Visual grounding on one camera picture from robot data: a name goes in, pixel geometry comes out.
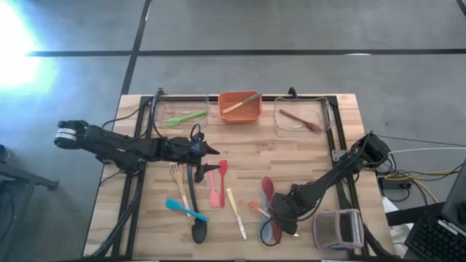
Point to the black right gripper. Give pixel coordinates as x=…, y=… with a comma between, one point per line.
x=287, y=205

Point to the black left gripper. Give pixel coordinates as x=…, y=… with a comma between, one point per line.
x=182, y=149

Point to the red silicone spatula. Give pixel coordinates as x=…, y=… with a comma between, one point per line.
x=223, y=166

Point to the red slotted spoon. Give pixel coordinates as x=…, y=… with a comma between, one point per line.
x=267, y=185

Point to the wooden slotted spatula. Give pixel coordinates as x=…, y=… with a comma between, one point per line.
x=176, y=171

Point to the blue-grey silicone spoon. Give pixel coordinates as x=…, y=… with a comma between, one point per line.
x=263, y=233

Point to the pink silicone spatula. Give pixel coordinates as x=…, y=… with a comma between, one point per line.
x=215, y=200

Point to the green silicone spatula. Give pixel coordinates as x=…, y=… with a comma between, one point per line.
x=174, y=122

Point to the teal silicone spatula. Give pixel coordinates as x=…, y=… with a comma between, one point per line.
x=174, y=204

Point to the large black spoon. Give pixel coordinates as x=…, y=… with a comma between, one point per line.
x=199, y=233

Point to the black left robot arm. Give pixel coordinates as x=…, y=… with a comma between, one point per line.
x=109, y=143

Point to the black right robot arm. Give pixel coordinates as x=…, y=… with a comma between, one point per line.
x=338, y=171

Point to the pink box grater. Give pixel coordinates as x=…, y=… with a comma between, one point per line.
x=327, y=229

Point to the clear plastic bin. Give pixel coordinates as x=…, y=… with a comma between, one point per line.
x=160, y=122
x=284, y=127

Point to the orange plastic bin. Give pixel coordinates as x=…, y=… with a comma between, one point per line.
x=251, y=113

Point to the silver mounting plate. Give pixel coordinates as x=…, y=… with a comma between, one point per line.
x=336, y=155

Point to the white crumpled sheet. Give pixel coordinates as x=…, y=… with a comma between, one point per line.
x=389, y=205

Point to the black power box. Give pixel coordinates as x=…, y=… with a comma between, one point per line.
x=389, y=183

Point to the black keyboard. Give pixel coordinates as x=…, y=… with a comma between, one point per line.
x=433, y=240

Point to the black floor stand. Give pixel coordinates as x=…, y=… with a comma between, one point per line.
x=36, y=180

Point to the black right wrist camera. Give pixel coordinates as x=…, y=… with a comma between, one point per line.
x=291, y=226

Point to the black table frame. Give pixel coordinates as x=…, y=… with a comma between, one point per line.
x=269, y=97

